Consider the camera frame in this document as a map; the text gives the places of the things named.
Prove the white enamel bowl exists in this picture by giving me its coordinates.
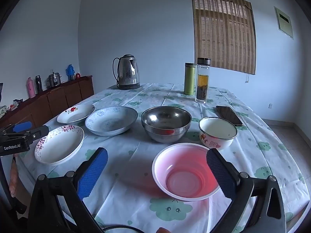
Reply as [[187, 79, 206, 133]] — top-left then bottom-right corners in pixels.
[[198, 117, 238, 150]]

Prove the white wall panel box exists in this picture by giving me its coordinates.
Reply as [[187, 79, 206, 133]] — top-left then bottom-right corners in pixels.
[[274, 6, 294, 40]]

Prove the stainless steel electric kettle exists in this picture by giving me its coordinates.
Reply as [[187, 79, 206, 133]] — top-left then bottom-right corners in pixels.
[[112, 54, 141, 88]]

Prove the brown wooden sideboard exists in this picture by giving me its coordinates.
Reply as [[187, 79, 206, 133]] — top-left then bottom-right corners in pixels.
[[0, 75, 95, 129]]

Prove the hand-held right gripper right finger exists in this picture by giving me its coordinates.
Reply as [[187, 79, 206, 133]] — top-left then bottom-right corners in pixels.
[[206, 148, 287, 233]]

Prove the green thermos bottle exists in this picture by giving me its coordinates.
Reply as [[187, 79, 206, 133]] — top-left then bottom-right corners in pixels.
[[184, 62, 196, 96]]

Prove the cloud print tablecloth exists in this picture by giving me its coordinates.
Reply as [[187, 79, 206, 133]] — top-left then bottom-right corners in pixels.
[[16, 83, 308, 233]]

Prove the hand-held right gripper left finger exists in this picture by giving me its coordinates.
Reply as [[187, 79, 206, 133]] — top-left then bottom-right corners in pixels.
[[29, 147, 108, 233]]

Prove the pink thermos flask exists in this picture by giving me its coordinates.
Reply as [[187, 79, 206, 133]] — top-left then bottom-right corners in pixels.
[[27, 77, 36, 99]]

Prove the pink plastic bowl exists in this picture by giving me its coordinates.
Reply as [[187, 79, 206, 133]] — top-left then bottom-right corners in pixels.
[[152, 143, 223, 202]]

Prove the blue thermos jug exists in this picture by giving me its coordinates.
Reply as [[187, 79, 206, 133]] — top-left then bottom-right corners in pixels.
[[66, 64, 75, 81]]

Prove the pink flower white plate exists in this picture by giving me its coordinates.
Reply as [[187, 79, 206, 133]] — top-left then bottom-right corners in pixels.
[[34, 125, 85, 164]]

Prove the person's left hand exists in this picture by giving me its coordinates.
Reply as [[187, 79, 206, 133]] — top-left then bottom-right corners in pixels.
[[10, 160, 19, 198]]

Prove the red flower white plate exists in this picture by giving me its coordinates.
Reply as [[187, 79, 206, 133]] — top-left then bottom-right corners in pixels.
[[57, 104, 96, 124]]

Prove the black kettle base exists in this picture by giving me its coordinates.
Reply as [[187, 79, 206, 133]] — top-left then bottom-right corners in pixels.
[[117, 83, 141, 90]]

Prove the stainless steel bowl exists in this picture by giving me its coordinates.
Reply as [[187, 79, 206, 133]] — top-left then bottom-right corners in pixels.
[[141, 106, 192, 143]]

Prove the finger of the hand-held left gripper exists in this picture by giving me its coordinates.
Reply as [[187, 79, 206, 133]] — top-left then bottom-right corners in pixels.
[[0, 121, 33, 134], [15, 125, 50, 142]]

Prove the silver rice cooker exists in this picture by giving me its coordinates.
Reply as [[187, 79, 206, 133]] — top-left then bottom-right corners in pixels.
[[46, 71, 62, 88]]

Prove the bamboo window blind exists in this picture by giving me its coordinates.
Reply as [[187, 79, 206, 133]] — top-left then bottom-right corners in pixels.
[[190, 0, 256, 75]]

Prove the crumpled printed bag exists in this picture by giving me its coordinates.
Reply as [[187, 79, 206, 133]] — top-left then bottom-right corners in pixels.
[[7, 99, 23, 112]]

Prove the black smartphone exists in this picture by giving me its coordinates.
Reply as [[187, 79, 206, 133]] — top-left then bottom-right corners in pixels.
[[216, 105, 244, 127]]

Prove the blue pattern plate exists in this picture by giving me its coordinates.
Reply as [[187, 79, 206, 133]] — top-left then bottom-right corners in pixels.
[[85, 106, 138, 136]]

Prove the glass tea bottle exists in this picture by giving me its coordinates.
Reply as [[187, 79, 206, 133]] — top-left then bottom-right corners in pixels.
[[195, 57, 211, 103]]

